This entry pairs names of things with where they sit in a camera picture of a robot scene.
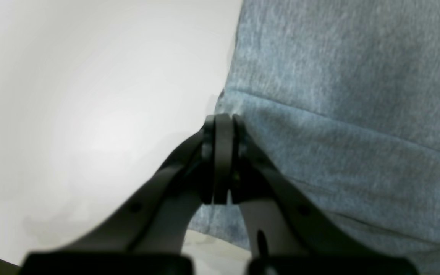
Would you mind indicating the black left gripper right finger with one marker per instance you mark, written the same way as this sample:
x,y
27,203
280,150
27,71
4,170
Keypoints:
x,y
289,235

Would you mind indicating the grey T-shirt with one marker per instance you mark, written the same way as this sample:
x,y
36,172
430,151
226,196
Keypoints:
x,y
344,97

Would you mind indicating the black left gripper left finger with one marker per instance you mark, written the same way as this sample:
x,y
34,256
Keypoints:
x,y
145,235

